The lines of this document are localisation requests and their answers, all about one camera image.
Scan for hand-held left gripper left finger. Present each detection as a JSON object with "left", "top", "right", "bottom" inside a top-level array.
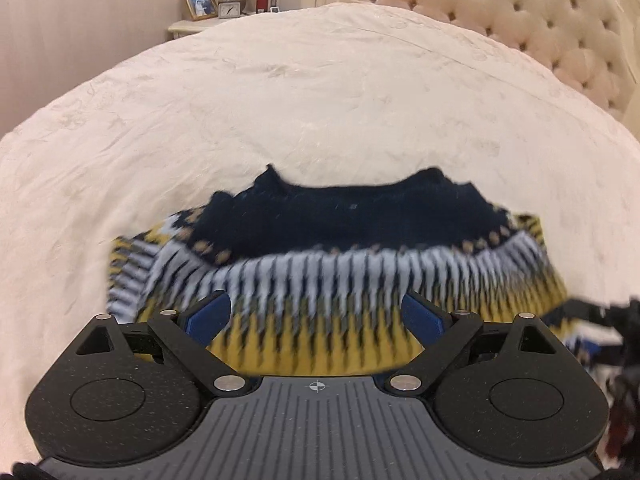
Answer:
[{"left": 75, "top": 289, "right": 252, "bottom": 394}]

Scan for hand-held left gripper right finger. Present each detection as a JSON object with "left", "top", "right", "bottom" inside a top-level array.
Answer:
[{"left": 386, "top": 291, "right": 572, "bottom": 394}]

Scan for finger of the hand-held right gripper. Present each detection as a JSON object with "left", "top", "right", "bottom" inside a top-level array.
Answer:
[{"left": 562, "top": 298, "right": 626, "bottom": 331}]

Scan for navy yellow white patterned sweater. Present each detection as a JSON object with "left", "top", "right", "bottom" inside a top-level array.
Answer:
[{"left": 102, "top": 162, "right": 608, "bottom": 378}]

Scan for white embossed bedspread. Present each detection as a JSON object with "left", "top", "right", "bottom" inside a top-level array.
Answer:
[{"left": 0, "top": 1, "right": 640, "bottom": 480}]

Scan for white nightstand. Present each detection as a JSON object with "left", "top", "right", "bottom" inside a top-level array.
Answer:
[{"left": 167, "top": 10, "right": 261, "bottom": 42}]

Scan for cream tufted headboard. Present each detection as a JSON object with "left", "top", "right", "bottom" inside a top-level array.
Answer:
[{"left": 356, "top": 0, "right": 637, "bottom": 123}]

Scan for gold framed photo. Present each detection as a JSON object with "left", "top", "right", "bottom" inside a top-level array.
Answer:
[{"left": 183, "top": 0, "right": 219, "bottom": 22}]

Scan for white curtain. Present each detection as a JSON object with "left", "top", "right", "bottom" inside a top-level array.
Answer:
[{"left": 0, "top": 0, "right": 216, "bottom": 141}]

